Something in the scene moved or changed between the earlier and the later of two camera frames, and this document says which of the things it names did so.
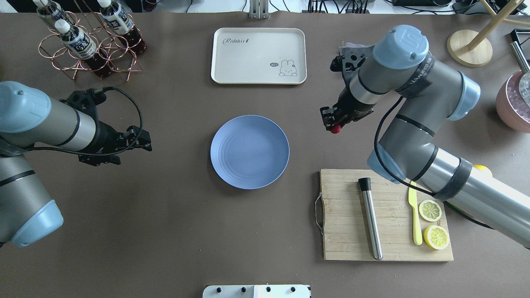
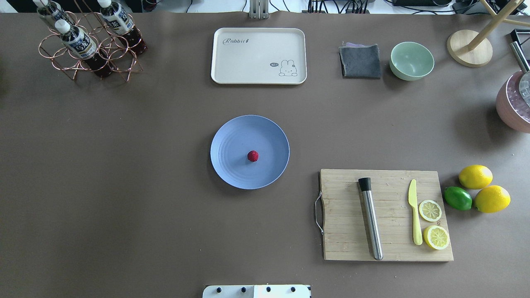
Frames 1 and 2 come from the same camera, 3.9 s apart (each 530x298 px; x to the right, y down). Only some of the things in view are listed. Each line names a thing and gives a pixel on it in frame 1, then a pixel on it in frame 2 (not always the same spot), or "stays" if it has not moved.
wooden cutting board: (346, 233) stays
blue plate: (250, 152) stays
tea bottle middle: (121, 23) stays
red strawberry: (335, 128) → (252, 155)
